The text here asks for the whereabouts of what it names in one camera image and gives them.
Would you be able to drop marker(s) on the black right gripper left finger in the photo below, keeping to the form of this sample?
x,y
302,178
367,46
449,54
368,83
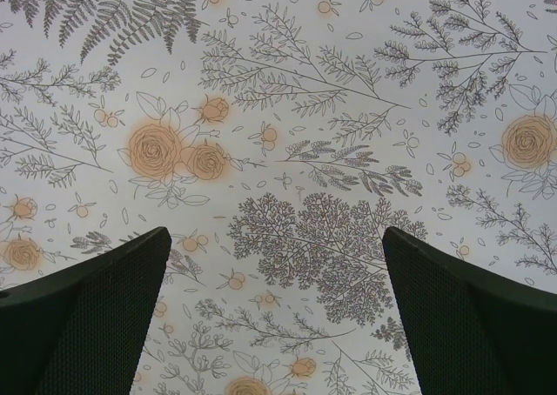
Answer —
x,y
82,330

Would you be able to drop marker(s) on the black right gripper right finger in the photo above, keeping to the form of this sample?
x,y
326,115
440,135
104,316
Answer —
x,y
470,331

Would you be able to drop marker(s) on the floral patterned table mat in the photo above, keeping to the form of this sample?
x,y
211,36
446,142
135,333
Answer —
x,y
276,140

